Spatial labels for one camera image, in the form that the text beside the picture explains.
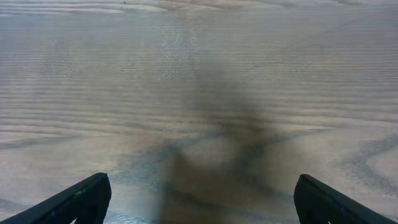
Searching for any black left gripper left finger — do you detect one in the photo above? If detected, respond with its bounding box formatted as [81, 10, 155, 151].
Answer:
[1, 172, 111, 224]

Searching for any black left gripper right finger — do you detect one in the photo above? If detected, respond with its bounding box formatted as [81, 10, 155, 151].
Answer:
[294, 174, 397, 224]

